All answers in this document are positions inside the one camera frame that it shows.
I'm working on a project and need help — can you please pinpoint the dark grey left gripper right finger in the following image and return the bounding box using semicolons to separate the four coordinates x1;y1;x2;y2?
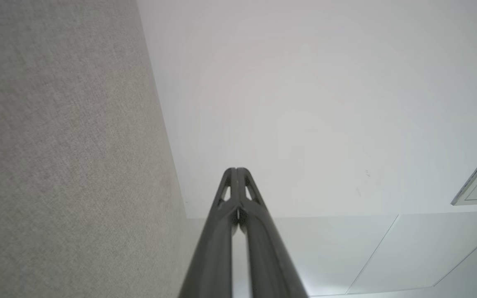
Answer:
237;167;309;298

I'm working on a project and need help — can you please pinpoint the grey fabric sofa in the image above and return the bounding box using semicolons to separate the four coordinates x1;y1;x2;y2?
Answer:
0;0;195;298

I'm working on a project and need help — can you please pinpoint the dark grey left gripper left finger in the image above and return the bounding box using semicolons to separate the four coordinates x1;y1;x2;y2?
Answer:
178;168;239;298

